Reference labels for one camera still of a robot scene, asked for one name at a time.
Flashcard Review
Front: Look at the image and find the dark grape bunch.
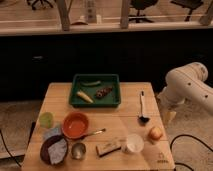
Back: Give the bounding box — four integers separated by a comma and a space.
95, 87, 112, 99

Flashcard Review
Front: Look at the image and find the green cucumber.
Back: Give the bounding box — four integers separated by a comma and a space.
81, 80, 101, 87

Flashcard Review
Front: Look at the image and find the orange bowl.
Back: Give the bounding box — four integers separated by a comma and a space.
61, 112, 89, 139

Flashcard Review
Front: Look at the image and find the black cable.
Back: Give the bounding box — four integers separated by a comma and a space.
169, 133, 213, 171
0, 129, 23, 168

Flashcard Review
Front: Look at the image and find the office chair left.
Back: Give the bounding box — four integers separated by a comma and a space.
26, 0, 53, 11

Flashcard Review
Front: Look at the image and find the black cable left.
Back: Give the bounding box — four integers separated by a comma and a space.
0, 129, 23, 168

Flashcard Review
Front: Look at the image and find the grey blue cloth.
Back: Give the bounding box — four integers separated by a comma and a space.
48, 139, 67, 164

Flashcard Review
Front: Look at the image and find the white cup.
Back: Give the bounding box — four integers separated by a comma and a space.
122, 134, 144, 154

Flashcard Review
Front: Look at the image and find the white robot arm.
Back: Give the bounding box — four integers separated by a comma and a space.
158, 62, 213, 126

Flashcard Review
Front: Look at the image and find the light blue cloth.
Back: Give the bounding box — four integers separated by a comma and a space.
43, 126, 62, 140

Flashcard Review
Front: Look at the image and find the metal spoon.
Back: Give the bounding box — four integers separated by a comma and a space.
80, 128, 106, 139

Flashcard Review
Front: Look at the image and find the wooden block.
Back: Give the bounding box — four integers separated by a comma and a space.
96, 140, 121, 157

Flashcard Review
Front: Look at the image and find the small metal cup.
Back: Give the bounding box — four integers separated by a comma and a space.
71, 143, 86, 160

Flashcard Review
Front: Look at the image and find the office chair middle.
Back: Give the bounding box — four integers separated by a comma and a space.
129, 0, 158, 23

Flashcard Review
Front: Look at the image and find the dark purple bowl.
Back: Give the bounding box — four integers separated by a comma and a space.
40, 135, 68, 165

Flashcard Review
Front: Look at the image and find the office chair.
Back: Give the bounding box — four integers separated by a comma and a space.
26, 0, 53, 11
129, 0, 158, 23
171, 0, 204, 22

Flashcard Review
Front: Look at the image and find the green plastic tray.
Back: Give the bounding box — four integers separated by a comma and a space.
69, 74, 121, 108

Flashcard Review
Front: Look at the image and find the black cable right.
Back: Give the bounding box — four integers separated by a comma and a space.
169, 133, 213, 171

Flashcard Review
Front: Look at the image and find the green cup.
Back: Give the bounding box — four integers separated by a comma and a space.
39, 112, 53, 128

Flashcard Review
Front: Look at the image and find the office chair right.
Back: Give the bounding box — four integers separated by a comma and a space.
171, 0, 204, 22

